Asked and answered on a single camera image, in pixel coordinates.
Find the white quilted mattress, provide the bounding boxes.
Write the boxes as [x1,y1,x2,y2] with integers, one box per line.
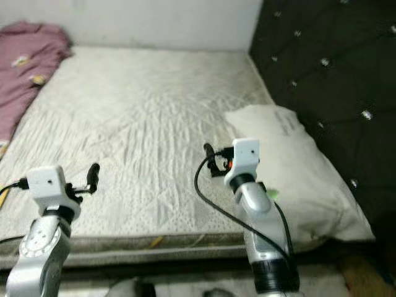
[0,46,285,270]

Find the white pillow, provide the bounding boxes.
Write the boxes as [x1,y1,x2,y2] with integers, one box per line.
[225,104,375,253]

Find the purple printed blanket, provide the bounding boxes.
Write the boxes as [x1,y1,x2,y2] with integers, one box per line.
[0,20,73,143]

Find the grey robot right leg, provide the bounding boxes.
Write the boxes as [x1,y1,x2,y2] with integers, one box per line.
[201,288,236,297]

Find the black tufted headboard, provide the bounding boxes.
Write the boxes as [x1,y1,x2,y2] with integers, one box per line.
[249,0,396,236]

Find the brown floor mat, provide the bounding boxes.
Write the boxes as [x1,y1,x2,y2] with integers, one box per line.
[337,254,384,297]

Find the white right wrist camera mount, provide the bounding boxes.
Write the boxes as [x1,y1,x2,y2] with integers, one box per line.
[224,138,260,180]

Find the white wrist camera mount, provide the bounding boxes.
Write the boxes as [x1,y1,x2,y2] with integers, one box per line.
[224,138,260,180]
[27,165,78,217]

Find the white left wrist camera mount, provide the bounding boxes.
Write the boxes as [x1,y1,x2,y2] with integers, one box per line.
[27,165,78,217]

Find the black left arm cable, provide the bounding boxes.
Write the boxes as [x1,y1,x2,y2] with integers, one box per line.
[0,234,27,246]
[0,179,32,194]

